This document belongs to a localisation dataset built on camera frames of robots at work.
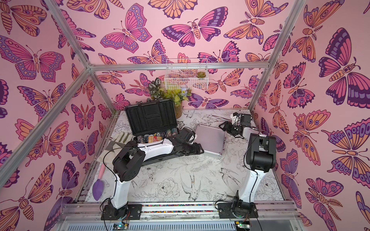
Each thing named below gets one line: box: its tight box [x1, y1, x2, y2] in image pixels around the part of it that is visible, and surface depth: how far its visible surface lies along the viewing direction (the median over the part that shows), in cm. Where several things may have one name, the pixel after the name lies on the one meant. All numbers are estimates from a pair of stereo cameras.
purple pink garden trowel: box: [92, 163, 106, 202], surface depth 83 cm
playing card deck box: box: [148, 136, 163, 143], surface depth 97 cm
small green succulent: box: [196, 71, 207, 78], surface depth 94 cm
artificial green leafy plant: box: [147, 77, 192, 106], surface depth 103 cm
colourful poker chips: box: [136, 128, 179, 144], surface depth 100 cm
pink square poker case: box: [195, 124, 226, 157], surface depth 99 cm
